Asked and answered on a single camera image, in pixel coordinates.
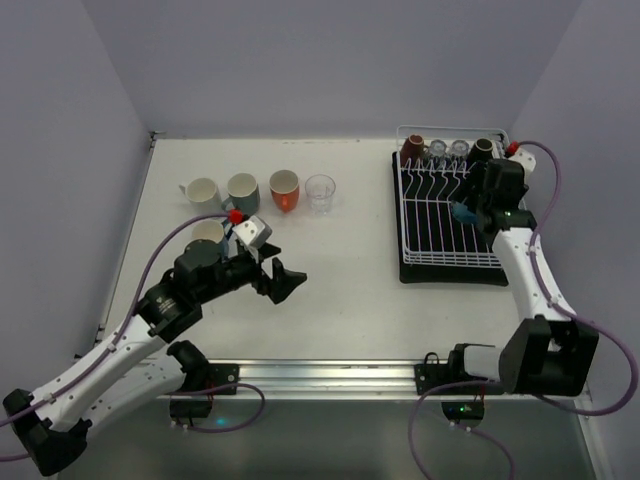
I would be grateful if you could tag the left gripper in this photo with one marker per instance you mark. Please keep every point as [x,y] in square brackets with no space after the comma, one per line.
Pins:
[261,275]

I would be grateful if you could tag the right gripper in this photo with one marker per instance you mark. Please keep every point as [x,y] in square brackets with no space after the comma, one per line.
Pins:
[480,201]

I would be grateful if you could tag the light blue square mug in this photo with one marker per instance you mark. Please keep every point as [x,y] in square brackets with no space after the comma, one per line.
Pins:
[462,214]

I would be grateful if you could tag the dark blue mug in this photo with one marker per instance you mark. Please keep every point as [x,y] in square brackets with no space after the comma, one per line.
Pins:
[214,231]

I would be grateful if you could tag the grey-blue mug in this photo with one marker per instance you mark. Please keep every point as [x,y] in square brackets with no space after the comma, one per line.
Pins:
[243,194]

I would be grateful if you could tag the orange mug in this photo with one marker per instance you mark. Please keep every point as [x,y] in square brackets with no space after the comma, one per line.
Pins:
[285,190]

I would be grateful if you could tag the clear plastic glass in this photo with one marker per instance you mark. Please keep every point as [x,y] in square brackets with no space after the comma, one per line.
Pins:
[320,189]

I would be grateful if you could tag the white mug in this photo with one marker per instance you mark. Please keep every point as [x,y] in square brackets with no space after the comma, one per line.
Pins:
[203,195]

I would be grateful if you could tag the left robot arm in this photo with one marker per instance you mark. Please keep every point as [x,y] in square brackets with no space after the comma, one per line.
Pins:
[144,357]

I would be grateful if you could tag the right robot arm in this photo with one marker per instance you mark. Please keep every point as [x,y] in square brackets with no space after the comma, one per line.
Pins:
[549,353]

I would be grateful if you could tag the black mug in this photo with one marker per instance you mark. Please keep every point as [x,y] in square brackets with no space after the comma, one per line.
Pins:
[481,151]

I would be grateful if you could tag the clear glass right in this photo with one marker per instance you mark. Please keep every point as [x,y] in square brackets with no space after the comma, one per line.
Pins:
[459,150]

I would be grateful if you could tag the clear glass left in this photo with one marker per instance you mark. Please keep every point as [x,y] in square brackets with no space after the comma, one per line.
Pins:
[436,151]

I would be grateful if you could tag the black drip tray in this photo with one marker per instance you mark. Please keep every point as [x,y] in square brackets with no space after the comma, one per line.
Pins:
[425,272]

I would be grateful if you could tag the brown mug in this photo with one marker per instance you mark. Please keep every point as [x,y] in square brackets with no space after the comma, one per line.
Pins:
[412,148]

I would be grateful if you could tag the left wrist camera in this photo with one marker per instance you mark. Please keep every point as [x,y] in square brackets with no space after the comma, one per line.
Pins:
[253,232]

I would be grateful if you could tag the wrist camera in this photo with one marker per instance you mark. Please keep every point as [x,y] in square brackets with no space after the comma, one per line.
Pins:
[253,232]
[527,160]

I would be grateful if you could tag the white wire dish rack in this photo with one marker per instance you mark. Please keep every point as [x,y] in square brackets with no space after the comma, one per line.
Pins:
[498,136]

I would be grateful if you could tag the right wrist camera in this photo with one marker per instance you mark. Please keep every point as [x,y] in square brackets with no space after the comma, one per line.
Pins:
[527,160]

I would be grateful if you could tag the aluminium rail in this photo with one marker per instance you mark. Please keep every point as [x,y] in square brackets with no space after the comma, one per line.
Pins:
[325,377]

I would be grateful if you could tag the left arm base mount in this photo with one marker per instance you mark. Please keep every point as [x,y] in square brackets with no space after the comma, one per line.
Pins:
[200,374]

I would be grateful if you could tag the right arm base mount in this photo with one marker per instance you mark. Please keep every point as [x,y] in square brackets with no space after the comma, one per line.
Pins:
[432,372]

